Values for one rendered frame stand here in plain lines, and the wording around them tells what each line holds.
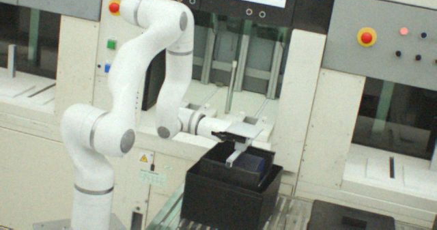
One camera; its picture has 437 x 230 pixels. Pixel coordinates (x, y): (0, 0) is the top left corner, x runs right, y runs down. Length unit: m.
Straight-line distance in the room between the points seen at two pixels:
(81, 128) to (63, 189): 1.04
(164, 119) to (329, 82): 0.64
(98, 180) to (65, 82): 0.88
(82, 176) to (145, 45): 0.42
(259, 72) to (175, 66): 1.26
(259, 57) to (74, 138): 1.65
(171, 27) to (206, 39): 1.51
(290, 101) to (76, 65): 0.89
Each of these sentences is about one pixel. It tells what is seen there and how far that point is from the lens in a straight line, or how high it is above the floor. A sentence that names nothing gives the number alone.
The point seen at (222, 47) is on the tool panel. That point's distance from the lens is 3.33.
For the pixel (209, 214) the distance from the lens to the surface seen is 2.14.
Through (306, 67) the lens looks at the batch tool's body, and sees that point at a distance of 2.30.
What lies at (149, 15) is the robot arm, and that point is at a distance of 1.88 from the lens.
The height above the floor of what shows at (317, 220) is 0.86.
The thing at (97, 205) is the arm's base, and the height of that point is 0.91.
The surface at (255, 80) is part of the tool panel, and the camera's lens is 3.33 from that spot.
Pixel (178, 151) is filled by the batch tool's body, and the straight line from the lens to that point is 2.55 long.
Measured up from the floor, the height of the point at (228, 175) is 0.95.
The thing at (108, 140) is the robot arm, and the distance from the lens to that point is 1.76.
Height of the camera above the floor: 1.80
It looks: 18 degrees down
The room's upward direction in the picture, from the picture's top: 9 degrees clockwise
